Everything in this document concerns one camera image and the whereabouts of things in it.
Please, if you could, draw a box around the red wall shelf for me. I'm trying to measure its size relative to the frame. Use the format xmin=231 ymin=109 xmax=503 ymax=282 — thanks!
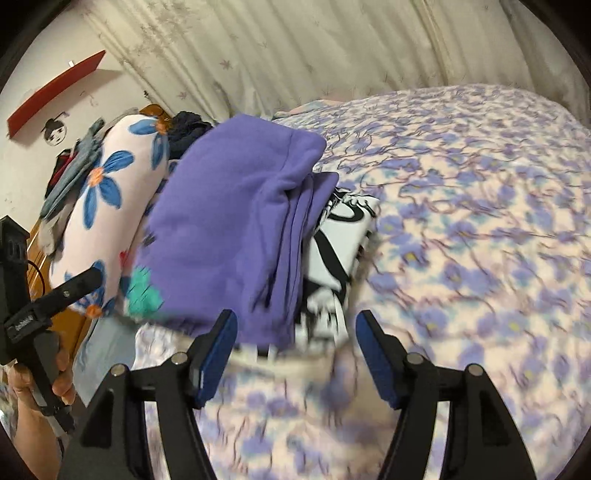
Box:
xmin=7 ymin=50 xmax=107 ymax=138

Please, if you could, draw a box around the purple zip hoodie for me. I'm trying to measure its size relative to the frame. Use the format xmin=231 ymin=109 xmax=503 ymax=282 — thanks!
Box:
xmin=131 ymin=114 xmax=340 ymax=348

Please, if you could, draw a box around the grey clothes pile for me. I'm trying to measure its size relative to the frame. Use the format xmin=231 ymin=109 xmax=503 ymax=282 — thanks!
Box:
xmin=39 ymin=117 xmax=107 ymax=254

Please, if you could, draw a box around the cream folded cloth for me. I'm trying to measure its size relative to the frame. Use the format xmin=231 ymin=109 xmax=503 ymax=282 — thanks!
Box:
xmin=228 ymin=344 xmax=342 ymax=370

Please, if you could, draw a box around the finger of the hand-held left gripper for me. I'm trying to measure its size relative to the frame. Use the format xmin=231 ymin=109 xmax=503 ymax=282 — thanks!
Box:
xmin=32 ymin=267 xmax=105 ymax=324

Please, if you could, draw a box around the face wall sticker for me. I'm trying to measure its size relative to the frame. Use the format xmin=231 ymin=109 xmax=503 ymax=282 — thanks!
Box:
xmin=44 ymin=117 xmax=70 ymax=147

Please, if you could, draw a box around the black white printed cloth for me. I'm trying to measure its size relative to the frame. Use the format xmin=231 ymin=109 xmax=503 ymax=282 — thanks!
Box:
xmin=295 ymin=187 xmax=382 ymax=356

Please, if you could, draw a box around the wooden headboard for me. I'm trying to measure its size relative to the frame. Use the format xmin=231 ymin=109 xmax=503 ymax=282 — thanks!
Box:
xmin=25 ymin=222 xmax=93 ymax=370

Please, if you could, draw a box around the light blue bed sheet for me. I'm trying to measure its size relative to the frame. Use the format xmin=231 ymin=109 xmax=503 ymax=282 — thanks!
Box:
xmin=74 ymin=318 xmax=139 ymax=374

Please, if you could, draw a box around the person's left hand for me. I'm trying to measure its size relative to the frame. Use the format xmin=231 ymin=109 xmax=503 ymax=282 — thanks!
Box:
xmin=11 ymin=339 xmax=77 ymax=418

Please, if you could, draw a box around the cream leaf print curtain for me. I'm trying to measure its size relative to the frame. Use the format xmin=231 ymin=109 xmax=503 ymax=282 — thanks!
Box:
xmin=81 ymin=0 xmax=575 ymax=125

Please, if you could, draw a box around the person's left forearm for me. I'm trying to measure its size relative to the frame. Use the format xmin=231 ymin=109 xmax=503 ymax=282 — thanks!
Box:
xmin=7 ymin=397 xmax=65 ymax=480

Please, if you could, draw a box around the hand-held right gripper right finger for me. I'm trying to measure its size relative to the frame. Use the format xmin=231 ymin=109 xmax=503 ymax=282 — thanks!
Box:
xmin=355 ymin=310 xmax=536 ymax=480

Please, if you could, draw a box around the rolled blue flower blanket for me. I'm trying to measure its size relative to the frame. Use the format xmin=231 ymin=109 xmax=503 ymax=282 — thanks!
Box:
xmin=48 ymin=115 xmax=171 ymax=321

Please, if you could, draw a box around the purple floral bed blanket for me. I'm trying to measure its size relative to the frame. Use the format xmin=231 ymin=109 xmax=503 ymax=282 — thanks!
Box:
xmin=134 ymin=83 xmax=591 ymax=480

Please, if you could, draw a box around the dark cloth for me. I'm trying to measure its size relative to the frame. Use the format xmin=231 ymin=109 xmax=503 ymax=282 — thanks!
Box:
xmin=167 ymin=111 xmax=214 ymax=145

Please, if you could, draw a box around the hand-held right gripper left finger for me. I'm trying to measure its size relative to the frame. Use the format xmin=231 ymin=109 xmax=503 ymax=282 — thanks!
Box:
xmin=60 ymin=310 xmax=238 ymax=480

